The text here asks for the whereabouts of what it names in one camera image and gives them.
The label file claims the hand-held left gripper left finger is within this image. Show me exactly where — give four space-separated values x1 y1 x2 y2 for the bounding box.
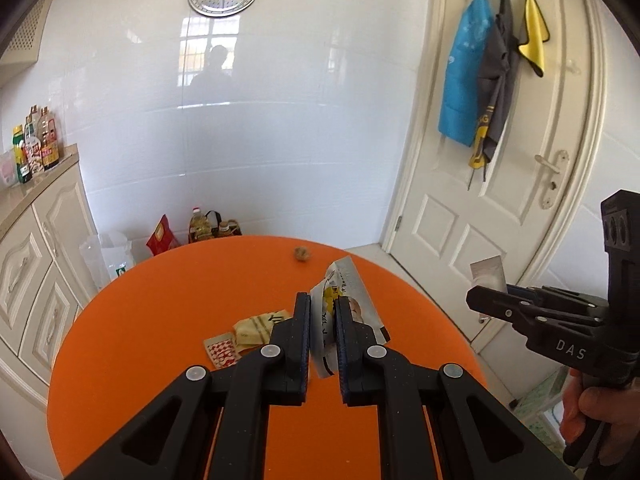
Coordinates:
65 291 312 480

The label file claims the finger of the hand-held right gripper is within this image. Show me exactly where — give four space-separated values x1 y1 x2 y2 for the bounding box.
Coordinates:
466 285 607 342
506 283 609 312

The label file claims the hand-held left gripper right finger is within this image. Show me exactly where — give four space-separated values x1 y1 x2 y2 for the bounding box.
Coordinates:
334 296 576 480

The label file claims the silver wrapper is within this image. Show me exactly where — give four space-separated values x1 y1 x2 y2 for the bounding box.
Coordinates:
470 256 506 293

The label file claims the white orange packet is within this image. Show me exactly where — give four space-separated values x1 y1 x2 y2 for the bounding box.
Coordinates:
309 256 391 378

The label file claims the person's right hand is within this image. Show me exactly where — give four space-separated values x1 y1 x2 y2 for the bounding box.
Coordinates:
559 367 640 442

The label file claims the yellow beige wrapper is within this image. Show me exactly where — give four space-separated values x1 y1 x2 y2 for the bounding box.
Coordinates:
233 309 292 356

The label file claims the red white wrapper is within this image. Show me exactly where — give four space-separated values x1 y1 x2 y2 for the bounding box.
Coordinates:
203 332 237 371

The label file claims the dark bottle carrier bag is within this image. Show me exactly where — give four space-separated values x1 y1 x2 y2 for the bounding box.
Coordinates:
189 210 243 244

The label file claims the cooking oil bottle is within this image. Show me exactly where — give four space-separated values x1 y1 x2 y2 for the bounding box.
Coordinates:
189 206 214 243

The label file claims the red bag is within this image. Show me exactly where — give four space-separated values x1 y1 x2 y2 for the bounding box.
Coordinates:
146 214 181 257

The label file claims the white panel door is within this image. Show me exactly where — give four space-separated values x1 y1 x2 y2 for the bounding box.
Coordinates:
380 0 609 356

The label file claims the clear plastic bag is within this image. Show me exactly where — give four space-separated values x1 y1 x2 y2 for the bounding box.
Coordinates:
80 231 135 291

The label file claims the blue apron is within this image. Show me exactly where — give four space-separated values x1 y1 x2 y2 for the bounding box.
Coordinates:
438 0 493 147

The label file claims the grey apron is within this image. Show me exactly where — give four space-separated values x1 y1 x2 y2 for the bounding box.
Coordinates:
469 0 521 191

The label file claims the yellow cloth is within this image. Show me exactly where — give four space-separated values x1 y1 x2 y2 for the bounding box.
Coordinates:
517 0 551 78

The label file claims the cream base cabinet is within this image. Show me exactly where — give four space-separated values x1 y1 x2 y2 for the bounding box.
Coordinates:
0 144 98 401

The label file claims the row of condiment bottles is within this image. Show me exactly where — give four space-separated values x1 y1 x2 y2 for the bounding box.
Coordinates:
11 105 61 185

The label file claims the translucent pink plastic container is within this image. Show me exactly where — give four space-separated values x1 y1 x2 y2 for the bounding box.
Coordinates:
0 150 19 189

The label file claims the metal door handle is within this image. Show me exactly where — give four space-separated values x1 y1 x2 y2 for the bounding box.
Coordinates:
534 150 570 210

